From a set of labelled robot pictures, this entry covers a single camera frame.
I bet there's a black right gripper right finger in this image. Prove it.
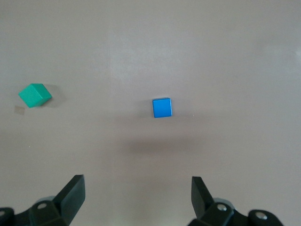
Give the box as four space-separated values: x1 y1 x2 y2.
188 176 285 226

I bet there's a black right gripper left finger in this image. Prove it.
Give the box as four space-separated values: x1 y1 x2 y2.
0 174 86 226

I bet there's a blue cube block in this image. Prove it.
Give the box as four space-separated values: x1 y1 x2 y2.
151 97 173 119

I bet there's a green cube block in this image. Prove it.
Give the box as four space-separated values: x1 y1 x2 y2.
18 83 53 108

